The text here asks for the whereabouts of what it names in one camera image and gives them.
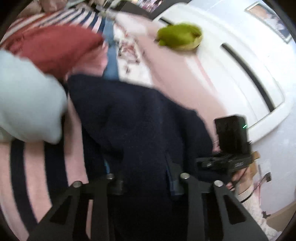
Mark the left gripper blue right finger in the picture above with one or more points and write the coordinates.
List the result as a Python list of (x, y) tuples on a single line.
[(206, 210)]

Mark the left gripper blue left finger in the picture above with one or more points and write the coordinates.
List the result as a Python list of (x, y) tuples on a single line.
[(83, 212)]

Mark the navy planet sweater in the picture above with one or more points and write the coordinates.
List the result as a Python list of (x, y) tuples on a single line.
[(138, 131)]

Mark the white knit sleeve forearm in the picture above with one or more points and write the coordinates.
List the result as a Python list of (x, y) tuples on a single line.
[(251, 203)]

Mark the person's right hand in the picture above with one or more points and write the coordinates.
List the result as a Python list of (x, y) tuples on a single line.
[(240, 181)]

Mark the striped bed blanket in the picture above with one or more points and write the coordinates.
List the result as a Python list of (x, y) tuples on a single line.
[(34, 174)]

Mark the white bed headboard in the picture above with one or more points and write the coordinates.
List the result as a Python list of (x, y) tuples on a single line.
[(247, 62)]

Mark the beige pillow near headboard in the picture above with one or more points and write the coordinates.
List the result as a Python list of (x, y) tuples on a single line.
[(179, 76)]

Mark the green plush toy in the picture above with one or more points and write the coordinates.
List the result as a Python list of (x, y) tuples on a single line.
[(180, 37)]

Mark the light blue garment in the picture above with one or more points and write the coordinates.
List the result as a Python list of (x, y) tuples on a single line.
[(32, 103)]

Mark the red garment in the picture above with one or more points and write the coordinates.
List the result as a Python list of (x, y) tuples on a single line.
[(61, 50)]

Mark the framed wall photo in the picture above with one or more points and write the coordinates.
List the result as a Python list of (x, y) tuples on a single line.
[(271, 19)]

